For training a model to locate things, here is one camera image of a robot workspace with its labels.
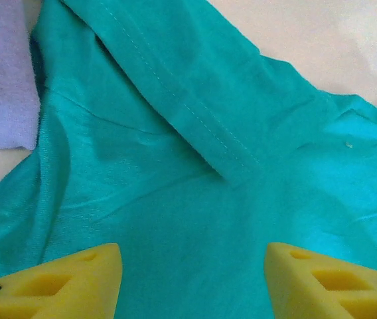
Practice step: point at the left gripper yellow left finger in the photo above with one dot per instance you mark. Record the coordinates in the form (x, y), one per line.
(59, 292)

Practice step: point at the teal t-shirt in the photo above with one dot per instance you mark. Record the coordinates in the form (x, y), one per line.
(192, 199)

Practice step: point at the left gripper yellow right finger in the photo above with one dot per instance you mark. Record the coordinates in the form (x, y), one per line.
(324, 292)

